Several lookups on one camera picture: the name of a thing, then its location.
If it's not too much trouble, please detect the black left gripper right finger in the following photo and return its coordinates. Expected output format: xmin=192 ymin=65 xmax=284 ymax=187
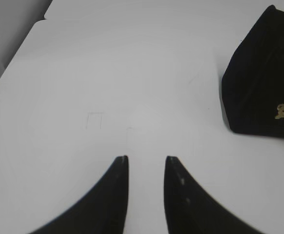
xmin=164 ymin=156 xmax=259 ymax=234

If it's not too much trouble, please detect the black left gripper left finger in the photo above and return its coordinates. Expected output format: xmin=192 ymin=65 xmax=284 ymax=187
xmin=33 ymin=156 xmax=129 ymax=234

